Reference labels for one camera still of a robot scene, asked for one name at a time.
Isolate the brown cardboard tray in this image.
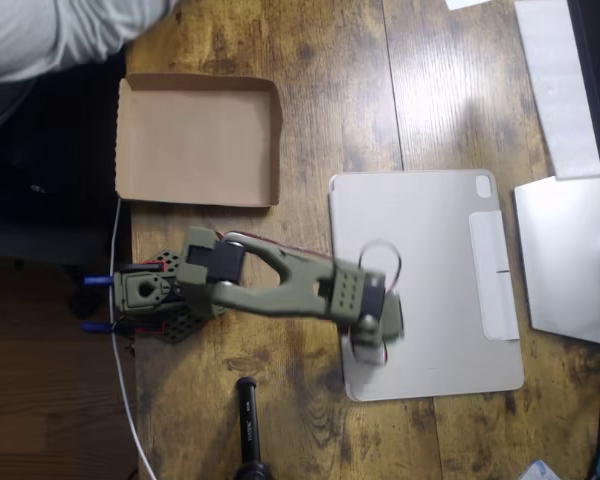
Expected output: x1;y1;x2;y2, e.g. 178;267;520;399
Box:
114;72;284;208

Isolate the tablet in beige cover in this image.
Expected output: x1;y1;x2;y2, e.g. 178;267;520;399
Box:
328;169;525;403

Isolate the silver monitor stand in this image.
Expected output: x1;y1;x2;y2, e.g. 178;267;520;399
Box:
513;175;600;347

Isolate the light blue packet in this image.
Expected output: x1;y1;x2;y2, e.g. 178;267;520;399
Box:
519;459;564;480

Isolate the white foam sheet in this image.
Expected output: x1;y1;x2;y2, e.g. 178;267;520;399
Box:
513;0;600;182

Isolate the black chair caster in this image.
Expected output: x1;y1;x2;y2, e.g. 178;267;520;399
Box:
66;287;102;319

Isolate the white paper sheet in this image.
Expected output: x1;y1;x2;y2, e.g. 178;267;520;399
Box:
444;0;501;11

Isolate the person in grey shirt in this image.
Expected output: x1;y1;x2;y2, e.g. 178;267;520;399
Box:
0;0;182;142

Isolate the red white black servo wire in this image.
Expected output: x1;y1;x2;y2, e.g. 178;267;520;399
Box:
341;329;389;367
223;230;404;302

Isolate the black camera stand pole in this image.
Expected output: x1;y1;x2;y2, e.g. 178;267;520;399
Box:
232;377;276;480

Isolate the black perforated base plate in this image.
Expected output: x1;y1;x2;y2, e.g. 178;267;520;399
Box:
128;247;214;346

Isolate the white cable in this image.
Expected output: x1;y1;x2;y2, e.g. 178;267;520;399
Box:
108;197;157;480

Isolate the blue handled clamp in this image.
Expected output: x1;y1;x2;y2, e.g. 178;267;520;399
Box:
83;262;163;288
81;319;166;339

